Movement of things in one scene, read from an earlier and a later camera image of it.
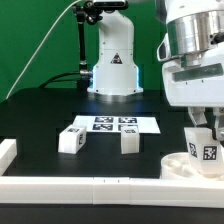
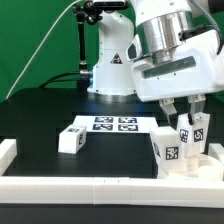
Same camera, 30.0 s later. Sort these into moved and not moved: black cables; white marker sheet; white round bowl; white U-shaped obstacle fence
Moved: white round bowl
Not moved: white U-shaped obstacle fence; white marker sheet; black cables
